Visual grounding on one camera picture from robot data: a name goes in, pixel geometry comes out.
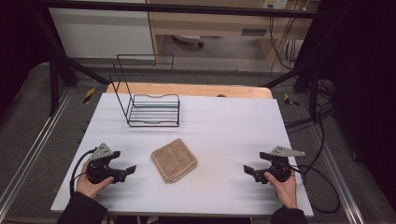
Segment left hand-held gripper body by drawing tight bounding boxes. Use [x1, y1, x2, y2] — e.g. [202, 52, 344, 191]
[85, 142, 128, 185]

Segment white cabinet panel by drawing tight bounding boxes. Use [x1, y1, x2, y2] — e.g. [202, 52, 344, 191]
[49, 7, 155, 59]

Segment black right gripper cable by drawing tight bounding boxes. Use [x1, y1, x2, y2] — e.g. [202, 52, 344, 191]
[290, 164, 341, 215]

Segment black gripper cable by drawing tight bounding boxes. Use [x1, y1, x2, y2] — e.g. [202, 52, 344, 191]
[69, 147, 97, 197]
[290, 164, 341, 215]

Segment yellow black tape marker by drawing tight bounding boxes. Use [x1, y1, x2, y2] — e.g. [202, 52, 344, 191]
[283, 92, 301, 107]
[82, 87, 96, 105]

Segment person's left hand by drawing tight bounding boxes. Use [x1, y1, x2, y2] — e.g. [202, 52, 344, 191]
[76, 161, 115, 200]

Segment white chair base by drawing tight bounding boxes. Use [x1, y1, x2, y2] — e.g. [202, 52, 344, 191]
[172, 34, 205, 49]

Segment black floor cables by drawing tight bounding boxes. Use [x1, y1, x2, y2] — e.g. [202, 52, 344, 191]
[283, 78, 336, 134]

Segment light wooden desk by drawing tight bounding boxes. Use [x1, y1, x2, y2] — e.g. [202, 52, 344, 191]
[146, 0, 321, 68]

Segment hanging desk cables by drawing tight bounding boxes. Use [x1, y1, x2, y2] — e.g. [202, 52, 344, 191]
[268, 15, 298, 71]

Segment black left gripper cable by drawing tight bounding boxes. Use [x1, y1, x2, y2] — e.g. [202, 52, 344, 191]
[69, 147, 97, 197]

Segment person's right hand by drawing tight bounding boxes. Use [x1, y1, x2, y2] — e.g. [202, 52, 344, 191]
[264, 170, 299, 209]

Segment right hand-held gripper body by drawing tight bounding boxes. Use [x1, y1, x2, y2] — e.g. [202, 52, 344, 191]
[253, 145, 306, 184]

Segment aluminium floor rail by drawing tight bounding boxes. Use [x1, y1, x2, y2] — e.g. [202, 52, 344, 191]
[0, 88, 75, 214]
[306, 124, 366, 224]

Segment black metal frame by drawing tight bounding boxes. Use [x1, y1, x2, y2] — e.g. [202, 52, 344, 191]
[29, 0, 335, 116]

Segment wooden table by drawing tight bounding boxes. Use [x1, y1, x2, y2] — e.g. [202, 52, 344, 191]
[106, 81, 275, 100]

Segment white wall outlet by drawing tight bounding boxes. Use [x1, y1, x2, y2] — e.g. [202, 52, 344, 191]
[262, 0, 289, 10]

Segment black wire rack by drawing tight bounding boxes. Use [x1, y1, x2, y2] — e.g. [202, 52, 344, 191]
[108, 53, 181, 129]

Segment beige towel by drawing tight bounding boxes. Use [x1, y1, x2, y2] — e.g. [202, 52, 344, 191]
[150, 138, 199, 185]

